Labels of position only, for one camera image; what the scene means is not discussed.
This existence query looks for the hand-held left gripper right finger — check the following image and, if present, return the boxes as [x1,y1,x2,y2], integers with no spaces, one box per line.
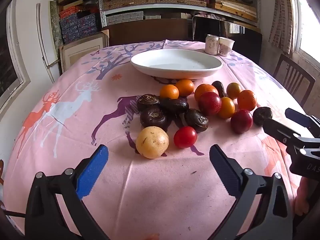
[209,144,293,240]

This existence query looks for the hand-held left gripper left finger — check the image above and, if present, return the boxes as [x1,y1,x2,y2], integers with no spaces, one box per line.
[24,144,110,240]

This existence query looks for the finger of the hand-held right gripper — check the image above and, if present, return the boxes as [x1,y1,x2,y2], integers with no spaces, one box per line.
[285,107,320,138]
[262,118,304,146]

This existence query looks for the dark water chestnut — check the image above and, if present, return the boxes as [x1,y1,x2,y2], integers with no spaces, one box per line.
[137,94,160,112]
[252,107,273,127]
[140,107,168,132]
[184,109,209,132]

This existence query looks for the red plum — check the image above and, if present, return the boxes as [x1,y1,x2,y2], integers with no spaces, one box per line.
[199,92,222,116]
[230,109,253,134]

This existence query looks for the mandarin orange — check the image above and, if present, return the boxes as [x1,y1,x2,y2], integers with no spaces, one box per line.
[237,90,257,112]
[194,84,219,102]

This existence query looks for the red cherry tomato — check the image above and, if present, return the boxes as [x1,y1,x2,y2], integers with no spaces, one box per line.
[173,126,198,149]

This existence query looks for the smooth yellow-orange citrus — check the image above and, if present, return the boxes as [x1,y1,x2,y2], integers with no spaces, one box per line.
[217,97,235,119]

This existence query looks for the greenish yellow citrus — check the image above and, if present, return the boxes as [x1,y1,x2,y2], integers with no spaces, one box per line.
[226,82,242,100]

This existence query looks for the yellow round fruit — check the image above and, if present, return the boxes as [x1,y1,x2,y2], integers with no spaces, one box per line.
[135,126,170,159]

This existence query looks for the dark wrinkled fruit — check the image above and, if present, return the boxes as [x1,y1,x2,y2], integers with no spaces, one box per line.
[211,80,225,98]

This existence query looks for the dark elongated fruit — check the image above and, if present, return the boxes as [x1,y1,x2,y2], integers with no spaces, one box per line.
[159,97,189,115]

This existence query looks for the small orange kumquat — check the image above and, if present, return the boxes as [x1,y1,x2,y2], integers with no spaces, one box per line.
[159,84,180,100]
[175,79,195,97]

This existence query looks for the white oval plate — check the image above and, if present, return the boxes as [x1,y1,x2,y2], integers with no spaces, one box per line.
[130,49,223,80]

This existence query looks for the person's right hand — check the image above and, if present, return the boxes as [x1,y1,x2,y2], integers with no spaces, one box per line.
[294,177,313,216]

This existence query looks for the dark wooden chair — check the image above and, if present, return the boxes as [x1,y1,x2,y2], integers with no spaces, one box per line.
[272,53,316,107]

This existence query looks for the pink printed tablecloth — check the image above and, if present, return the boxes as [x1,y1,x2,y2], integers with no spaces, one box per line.
[2,39,310,240]

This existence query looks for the black cabinet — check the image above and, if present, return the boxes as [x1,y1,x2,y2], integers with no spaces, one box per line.
[193,16,263,64]

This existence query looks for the bright window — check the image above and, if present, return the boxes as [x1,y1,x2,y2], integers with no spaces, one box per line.
[287,0,320,63]

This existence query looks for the white paper cup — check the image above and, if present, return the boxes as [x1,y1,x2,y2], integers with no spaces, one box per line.
[219,37,235,57]

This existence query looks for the checked curtain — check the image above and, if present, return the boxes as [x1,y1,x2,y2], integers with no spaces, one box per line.
[269,0,297,55]

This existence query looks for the white drink can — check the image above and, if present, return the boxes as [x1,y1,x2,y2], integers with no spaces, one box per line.
[205,34,220,55]

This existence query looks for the white framed window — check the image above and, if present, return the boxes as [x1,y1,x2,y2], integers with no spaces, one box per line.
[0,0,32,117]

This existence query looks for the white board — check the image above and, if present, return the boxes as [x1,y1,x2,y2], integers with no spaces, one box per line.
[36,3,59,83]

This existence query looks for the stack of blue patterned boxes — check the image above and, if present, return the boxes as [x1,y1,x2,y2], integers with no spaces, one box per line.
[59,7,100,44]

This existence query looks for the brown wooden cabinet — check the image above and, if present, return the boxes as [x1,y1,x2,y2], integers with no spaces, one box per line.
[101,18,194,47]

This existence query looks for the metal shelving rack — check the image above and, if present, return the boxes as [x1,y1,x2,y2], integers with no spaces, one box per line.
[99,0,262,28]

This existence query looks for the marble slab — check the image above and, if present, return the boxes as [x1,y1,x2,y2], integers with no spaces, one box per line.
[49,0,63,47]

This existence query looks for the black cable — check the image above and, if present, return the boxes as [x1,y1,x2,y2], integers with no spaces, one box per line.
[4,209,27,218]

